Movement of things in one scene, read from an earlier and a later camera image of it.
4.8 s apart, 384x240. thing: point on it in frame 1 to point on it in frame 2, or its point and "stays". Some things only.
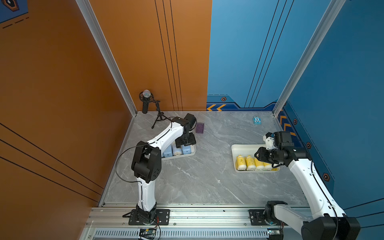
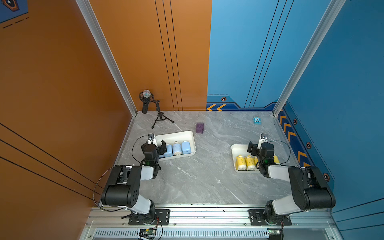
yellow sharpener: (250, 163) stays
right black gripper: (260, 155) to (253, 149)
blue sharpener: (168, 152) stays
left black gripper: (192, 140) to (161, 150)
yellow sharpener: (241, 163) stays
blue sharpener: (177, 151) stays
